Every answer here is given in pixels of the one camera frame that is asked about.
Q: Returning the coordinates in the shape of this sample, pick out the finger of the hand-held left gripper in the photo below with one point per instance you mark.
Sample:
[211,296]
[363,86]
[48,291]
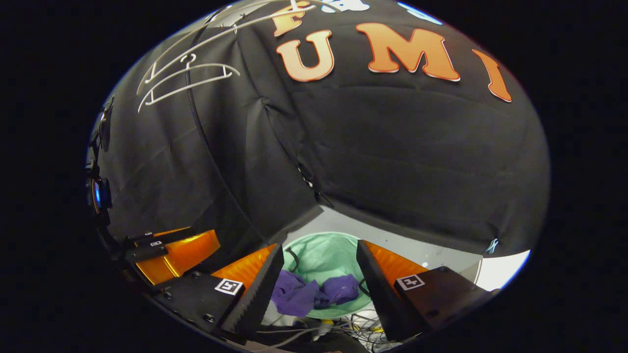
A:
[186,255]

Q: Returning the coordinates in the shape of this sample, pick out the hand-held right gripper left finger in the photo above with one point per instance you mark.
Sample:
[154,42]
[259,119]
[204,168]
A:
[262,294]

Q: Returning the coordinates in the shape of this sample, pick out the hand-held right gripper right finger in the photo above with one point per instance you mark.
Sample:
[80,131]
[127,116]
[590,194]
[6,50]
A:
[380,299]

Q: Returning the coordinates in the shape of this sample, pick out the purple ribbed shirt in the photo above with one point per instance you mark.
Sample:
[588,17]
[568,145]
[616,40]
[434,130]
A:
[294,296]

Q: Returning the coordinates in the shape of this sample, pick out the green laundry hamper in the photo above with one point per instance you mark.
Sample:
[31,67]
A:
[324,255]

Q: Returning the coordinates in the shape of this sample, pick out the white plastic hanger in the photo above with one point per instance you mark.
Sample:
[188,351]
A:
[186,89]
[216,30]

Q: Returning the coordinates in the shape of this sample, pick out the blue clip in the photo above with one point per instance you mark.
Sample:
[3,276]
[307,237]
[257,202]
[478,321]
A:
[492,245]

